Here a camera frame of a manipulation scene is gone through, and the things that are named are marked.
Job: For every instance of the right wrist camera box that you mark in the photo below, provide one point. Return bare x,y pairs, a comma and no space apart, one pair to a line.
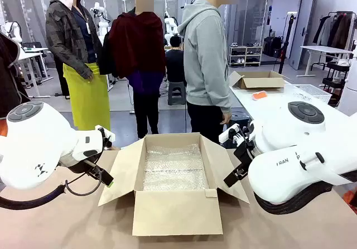
229,134

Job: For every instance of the white shoe rack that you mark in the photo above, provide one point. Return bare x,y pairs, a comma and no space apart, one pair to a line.
245,55

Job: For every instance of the mannequin in dark red hoodie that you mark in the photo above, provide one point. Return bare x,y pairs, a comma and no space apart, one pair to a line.
136,45

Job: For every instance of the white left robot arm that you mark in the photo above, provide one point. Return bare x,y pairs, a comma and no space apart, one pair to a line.
33,148

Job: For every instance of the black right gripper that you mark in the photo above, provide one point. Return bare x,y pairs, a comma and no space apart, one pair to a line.
244,154

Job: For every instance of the black trolley cart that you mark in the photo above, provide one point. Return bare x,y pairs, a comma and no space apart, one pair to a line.
336,73

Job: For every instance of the clear bubble wrap sheet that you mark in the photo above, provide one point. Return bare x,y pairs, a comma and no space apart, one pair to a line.
174,168

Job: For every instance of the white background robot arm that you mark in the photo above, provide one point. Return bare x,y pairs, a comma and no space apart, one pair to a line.
101,14
13,31
170,25

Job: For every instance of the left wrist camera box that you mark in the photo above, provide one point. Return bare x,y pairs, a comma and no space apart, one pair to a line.
109,138

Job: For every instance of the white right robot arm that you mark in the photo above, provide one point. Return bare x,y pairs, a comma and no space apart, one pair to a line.
293,159

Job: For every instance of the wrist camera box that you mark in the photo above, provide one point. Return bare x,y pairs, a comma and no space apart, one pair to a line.
109,138
229,134

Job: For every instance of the person in grey hoodie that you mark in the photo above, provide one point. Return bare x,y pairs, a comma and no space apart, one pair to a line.
206,50

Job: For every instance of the grey hoodie person right hand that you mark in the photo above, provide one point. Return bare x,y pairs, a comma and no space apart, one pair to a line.
227,118

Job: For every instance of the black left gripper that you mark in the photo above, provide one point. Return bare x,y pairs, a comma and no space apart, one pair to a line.
93,167

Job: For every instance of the white side table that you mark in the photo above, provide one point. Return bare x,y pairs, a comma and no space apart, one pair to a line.
273,98

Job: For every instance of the mannequin in camouflage jacket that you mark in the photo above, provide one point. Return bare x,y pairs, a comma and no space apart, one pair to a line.
69,37

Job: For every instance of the small open cardboard box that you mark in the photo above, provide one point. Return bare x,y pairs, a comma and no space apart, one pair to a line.
259,83

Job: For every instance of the grey plastic stool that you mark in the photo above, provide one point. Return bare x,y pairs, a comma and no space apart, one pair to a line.
176,92

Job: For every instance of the open brown cardboard box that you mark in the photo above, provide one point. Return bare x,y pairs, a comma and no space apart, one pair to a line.
178,215

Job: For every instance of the orange cloth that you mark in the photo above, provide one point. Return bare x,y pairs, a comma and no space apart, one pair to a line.
2,128

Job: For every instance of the white desk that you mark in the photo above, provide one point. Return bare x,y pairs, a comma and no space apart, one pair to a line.
326,50

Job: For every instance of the dark hanging coat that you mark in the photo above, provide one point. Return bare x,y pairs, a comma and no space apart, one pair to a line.
9,78

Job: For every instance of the white plastic basket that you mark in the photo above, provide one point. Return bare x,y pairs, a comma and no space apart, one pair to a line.
313,92

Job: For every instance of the white background work table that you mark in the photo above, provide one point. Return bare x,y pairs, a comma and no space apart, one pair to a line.
30,52

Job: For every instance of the clothes rack with coats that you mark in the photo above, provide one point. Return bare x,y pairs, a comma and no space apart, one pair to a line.
334,28

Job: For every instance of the orange flat item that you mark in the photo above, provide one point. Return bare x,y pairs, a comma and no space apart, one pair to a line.
258,95

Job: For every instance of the black tripod stand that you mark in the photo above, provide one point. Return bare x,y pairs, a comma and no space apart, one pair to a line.
287,42

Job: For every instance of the seated person in black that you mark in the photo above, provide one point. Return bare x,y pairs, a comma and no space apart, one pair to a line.
175,62

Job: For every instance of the black suitcase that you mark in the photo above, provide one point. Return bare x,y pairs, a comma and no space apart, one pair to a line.
272,46

